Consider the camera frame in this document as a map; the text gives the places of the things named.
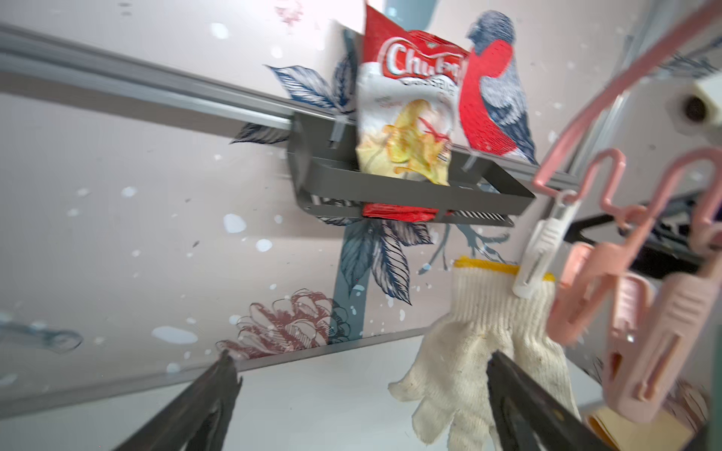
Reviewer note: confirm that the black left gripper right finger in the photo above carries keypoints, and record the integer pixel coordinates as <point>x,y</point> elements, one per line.
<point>527,417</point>

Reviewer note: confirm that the red cassava chips bag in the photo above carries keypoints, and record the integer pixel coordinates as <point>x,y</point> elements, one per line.
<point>407,88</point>

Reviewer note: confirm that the black wall basket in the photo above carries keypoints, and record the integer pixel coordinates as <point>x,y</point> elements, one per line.
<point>327,181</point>

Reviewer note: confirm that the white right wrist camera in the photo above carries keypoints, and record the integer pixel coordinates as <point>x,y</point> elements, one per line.
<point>696,109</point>

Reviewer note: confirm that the white knit glove yellow cuff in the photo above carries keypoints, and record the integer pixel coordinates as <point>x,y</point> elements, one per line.
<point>448,380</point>

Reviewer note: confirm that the beige cloth mat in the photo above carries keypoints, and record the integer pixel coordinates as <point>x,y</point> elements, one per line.
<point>672,429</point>

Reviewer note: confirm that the pink clothespin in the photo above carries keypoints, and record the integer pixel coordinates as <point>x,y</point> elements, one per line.
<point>650,336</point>

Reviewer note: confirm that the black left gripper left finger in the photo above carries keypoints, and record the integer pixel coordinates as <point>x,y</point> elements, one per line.
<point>198,418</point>

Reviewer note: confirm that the white clothespin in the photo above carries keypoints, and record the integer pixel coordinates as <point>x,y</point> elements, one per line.
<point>544,243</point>

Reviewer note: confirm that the pink clip hanger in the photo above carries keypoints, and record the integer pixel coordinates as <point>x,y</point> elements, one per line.
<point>639,124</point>

